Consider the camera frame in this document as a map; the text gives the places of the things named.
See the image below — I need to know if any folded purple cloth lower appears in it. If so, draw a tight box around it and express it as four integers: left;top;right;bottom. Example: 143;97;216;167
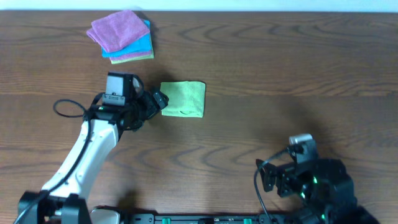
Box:
109;50;152;60

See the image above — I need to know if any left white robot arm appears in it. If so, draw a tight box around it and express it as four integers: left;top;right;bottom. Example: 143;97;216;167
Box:
15;88;169;223

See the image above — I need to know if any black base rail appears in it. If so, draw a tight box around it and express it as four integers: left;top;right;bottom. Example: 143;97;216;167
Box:
125;213;296;224

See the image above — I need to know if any folded green cloth at bottom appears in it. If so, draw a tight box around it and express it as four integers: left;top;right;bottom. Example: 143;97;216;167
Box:
111;34;154;64

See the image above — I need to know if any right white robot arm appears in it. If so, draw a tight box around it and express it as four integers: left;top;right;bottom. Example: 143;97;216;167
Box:
256;159;379;224

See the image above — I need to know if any light green microfiber cloth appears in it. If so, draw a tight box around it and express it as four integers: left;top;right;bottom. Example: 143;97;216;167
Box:
160;81;206;118

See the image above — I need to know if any folded purple cloth on top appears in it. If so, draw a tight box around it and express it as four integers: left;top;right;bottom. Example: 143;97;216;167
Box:
86;10;150;53

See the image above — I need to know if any folded purple cloth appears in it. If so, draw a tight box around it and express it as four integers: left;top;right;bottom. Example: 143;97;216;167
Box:
86;10;150;53
109;50;152;60

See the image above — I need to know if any folded blue cloth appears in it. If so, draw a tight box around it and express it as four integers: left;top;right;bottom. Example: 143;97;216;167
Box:
102;32;154;61

